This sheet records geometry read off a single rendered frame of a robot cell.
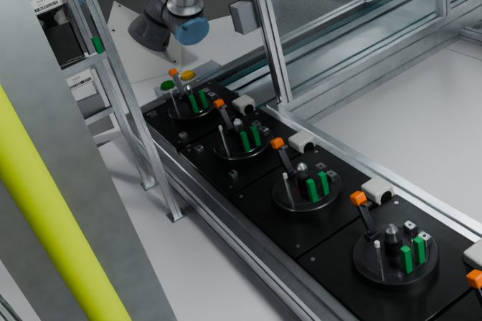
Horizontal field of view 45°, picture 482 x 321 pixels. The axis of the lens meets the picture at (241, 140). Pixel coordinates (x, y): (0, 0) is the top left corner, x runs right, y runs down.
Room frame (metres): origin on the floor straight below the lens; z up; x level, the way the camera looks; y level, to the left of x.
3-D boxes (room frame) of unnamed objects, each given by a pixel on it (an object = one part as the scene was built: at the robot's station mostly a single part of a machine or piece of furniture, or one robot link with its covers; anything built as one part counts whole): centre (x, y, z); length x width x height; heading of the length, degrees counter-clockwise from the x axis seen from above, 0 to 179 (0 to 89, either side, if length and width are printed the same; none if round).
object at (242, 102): (1.31, -0.03, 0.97); 0.05 x 0.05 x 0.04; 23
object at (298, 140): (1.12, 0.00, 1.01); 0.24 x 0.24 x 0.13; 23
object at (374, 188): (0.90, -0.10, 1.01); 0.24 x 0.24 x 0.13; 23
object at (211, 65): (1.59, 0.10, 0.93); 0.21 x 0.07 x 0.06; 113
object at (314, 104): (1.45, -0.19, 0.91); 0.84 x 0.28 x 0.10; 113
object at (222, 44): (1.91, 0.22, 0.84); 0.90 x 0.70 x 0.03; 85
